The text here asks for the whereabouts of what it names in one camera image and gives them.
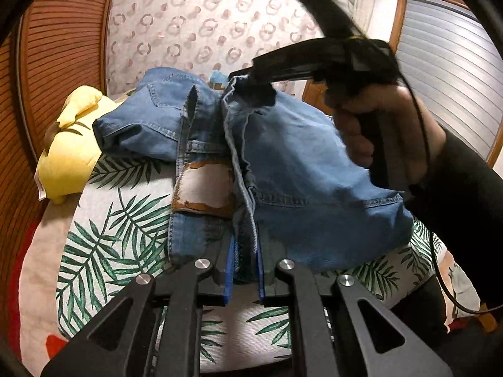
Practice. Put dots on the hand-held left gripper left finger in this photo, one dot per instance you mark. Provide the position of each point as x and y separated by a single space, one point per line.
230 279

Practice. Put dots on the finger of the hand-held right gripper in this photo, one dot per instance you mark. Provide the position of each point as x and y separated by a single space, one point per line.
287 61

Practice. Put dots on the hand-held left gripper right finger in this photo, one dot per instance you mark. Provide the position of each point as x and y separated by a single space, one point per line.
261 277

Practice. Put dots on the blue denim pants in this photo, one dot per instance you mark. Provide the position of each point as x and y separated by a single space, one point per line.
306 165

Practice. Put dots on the person's right hand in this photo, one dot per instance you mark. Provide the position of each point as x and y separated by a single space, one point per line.
408 133

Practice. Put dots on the grey striped window blind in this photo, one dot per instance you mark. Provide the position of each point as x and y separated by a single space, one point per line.
448 66

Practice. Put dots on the circle patterned curtain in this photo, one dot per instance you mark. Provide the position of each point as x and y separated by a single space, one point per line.
196 19

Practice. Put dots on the leaf print blanket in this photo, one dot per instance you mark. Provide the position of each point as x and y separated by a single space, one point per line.
110 243

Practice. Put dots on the beige printed quilt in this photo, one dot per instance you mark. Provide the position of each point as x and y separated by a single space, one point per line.
35 267

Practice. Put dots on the yellow plush toy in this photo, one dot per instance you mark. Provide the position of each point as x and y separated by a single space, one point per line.
70 153

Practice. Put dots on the wooden louvered wardrobe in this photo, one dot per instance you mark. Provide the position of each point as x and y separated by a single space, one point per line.
47 86

